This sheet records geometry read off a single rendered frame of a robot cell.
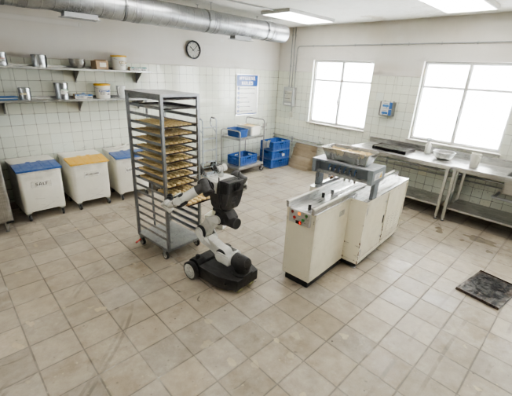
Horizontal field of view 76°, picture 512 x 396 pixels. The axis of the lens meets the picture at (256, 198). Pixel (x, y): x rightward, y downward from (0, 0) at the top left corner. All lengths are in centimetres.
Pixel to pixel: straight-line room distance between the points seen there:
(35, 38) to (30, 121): 112
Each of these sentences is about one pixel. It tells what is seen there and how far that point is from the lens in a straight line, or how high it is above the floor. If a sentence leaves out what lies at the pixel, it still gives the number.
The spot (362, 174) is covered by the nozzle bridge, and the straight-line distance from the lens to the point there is 365.
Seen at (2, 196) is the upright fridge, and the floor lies 52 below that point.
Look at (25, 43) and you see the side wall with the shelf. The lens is 576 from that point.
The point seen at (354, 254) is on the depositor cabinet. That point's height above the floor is 19.
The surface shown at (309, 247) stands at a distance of 326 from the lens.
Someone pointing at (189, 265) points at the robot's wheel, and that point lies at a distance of 350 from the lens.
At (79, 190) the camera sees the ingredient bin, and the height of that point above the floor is 31.
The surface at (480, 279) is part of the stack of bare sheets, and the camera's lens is 452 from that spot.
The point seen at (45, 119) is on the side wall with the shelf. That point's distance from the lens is 583.
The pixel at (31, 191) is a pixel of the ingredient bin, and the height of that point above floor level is 43.
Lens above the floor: 206
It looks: 21 degrees down
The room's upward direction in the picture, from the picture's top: 3 degrees clockwise
